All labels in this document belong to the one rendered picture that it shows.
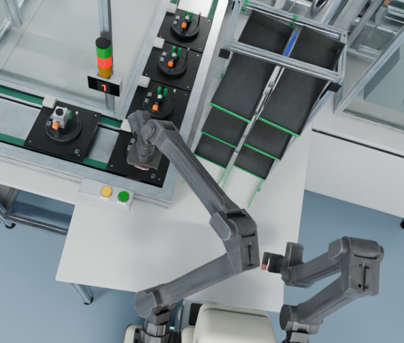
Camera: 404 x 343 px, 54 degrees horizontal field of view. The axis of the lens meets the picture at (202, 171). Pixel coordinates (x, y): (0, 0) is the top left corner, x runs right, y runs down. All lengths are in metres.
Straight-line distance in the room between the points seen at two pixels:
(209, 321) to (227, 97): 0.63
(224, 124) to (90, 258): 0.75
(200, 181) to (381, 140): 1.40
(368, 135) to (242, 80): 1.16
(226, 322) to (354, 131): 1.35
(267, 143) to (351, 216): 1.77
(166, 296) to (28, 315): 1.47
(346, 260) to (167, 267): 0.84
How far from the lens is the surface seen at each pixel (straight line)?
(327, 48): 1.29
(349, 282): 1.00
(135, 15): 2.30
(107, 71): 1.50
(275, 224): 1.80
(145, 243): 1.66
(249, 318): 1.18
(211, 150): 1.46
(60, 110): 1.65
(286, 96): 1.23
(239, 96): 1.19
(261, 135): 1.34
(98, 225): 1.69
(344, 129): 2.18
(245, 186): 1.62
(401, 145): 2.31
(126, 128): 1.72
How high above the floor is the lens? 2.47
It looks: 63 degrees down
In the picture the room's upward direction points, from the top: 22 degrees clockwise
